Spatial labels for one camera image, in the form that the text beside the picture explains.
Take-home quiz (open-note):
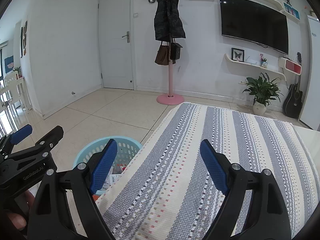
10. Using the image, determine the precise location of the person's left hand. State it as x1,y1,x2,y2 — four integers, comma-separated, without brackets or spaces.
6,190,35,230

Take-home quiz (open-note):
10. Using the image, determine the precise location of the light blue laundry basket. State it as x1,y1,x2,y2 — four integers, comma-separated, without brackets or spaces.
73,136,142,196

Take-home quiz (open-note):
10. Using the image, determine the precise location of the striped woven table cloth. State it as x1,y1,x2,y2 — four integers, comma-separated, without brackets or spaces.
97,103,319,239

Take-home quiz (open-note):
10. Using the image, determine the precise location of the white refrigerator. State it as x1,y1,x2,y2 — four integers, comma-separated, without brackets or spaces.
299,16,319,131

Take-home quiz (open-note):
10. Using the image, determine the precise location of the black guitar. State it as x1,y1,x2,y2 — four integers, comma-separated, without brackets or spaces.
283,52,303,119

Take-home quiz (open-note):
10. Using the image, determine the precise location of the green potted plant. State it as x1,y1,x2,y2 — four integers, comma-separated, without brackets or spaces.
242,73,283,116

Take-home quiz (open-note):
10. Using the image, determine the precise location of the pink coat rack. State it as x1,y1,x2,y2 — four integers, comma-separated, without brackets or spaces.
157,38,184,105

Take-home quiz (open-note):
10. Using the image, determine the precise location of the white door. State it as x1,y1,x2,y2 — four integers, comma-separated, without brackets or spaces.
98,0,133,90

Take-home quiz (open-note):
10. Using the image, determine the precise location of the brown handbag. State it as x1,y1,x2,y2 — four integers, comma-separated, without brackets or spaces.
155,42,170,66

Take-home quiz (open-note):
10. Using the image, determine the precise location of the black handbag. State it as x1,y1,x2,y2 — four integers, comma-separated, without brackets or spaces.
170,38,183,61

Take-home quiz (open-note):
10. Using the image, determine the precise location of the framed butterfly picture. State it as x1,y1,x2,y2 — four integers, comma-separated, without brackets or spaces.
231,48,245,62

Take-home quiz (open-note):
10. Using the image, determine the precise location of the black coat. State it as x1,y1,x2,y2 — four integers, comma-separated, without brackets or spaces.
154,0,186,42

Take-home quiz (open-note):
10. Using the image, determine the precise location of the white wall shelf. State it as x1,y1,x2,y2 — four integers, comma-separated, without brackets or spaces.
224,54,286,81

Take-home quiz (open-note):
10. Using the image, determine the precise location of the red white wall cabinet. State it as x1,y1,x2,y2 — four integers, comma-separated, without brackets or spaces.
278,57,302,76

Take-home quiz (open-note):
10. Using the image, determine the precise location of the black wall television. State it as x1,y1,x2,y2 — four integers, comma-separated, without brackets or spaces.
220,0,289,54

